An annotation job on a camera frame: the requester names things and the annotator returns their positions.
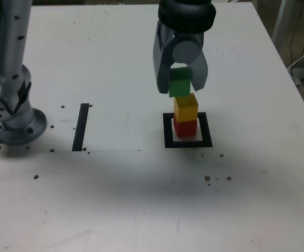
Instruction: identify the black tape square outline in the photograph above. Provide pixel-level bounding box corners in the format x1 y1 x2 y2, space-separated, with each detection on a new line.
162 112 213 149

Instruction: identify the black tape strip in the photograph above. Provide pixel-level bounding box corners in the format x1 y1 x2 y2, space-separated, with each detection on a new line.
71 103 90 152

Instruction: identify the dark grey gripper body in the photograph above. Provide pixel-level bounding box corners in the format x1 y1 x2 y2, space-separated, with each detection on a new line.
164 27 205 48

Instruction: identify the red cube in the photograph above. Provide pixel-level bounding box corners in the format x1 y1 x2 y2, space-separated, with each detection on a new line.
173 115 198 139

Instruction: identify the white cable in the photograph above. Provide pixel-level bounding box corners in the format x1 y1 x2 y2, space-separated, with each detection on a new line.
287 38 304 98

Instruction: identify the white frame leg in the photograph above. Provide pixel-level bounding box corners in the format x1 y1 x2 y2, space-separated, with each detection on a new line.
271 0 289 48

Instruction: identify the green cube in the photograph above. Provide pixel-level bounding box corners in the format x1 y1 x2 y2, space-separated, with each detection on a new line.
169 67 192 98

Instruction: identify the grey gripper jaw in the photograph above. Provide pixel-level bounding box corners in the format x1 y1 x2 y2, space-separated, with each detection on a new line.
172 40 209 92
152 20 177 95

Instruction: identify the yellow cube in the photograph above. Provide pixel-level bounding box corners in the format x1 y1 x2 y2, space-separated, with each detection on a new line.
173 93 199 123

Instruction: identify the thin black cable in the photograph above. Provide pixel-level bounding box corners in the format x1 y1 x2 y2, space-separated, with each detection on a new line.
289 0 304 66

